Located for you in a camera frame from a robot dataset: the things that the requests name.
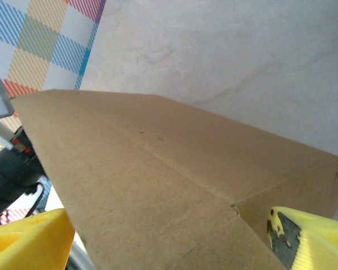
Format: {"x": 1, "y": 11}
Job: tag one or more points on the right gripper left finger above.
{"x": 25, "y": 242}

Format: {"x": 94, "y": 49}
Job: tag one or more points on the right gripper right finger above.
{"x": 321, "y": 242}

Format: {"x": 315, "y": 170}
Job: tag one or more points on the brown cardboard box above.
{"x": 157, "y": 182}

